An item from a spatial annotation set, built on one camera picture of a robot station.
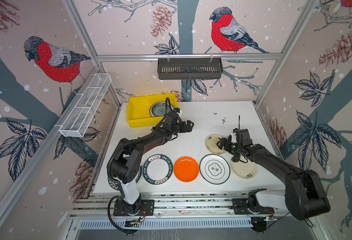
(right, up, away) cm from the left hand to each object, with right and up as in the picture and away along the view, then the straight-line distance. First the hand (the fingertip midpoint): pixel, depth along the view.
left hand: (189, 123), depth 89 cm
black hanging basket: (+2, +38, +15) cm, 41 cm away
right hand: (+20, -14, 0) cm, 24 cm away
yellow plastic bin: (-39, +8, +25) cm, 47 cm away
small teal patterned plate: (-23, +10, +28) cm, 37 cm away
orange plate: (-2, -27, -3) cm, 27 cm away
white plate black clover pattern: (+15, -26, -4) cm, 30 cm away
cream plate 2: (+32, -27, -4) cm, 42 cm away
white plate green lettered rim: (-19, -27, -3) cm, 33 cm away
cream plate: (+15, -13, +6) cm, 21 cm away
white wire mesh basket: (-57, +13, -8) cm, 59 cm away
